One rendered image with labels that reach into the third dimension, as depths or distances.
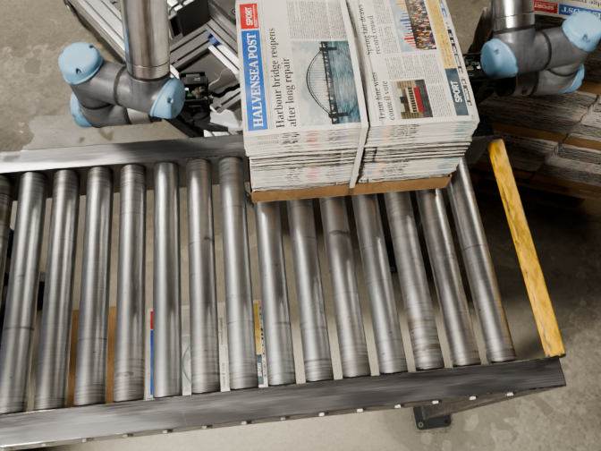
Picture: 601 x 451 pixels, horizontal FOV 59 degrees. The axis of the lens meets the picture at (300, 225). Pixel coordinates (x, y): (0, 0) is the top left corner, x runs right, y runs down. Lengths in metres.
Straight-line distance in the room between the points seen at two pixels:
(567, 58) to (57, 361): 1.09
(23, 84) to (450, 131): 1.85
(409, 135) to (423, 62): 0.13
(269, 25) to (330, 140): 0.23
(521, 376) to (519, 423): 0.86
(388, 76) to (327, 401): 0.54
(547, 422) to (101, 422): 1.36
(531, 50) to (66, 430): 1.05
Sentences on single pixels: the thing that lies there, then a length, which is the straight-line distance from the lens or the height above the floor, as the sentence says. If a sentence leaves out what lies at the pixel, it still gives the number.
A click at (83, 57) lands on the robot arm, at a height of 0.97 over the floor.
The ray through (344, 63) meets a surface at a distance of 0.92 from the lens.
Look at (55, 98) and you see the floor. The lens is 2.33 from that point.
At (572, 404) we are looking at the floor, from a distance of 1.95.
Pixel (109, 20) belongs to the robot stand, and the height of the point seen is 0.23.
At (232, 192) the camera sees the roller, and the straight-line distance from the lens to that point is 1.04.
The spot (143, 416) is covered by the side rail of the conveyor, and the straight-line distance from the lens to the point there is 0.96.
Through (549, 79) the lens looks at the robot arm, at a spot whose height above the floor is 0.84.
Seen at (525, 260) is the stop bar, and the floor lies 0.82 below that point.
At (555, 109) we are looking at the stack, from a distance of 1.66.
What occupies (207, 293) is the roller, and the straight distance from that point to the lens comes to 0.98.
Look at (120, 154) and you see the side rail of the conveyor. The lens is 1.13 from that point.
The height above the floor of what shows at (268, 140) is 1.02.
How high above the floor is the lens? 1.73
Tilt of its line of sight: 67 degrees down
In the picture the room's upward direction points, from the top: 3 degrees clockwise
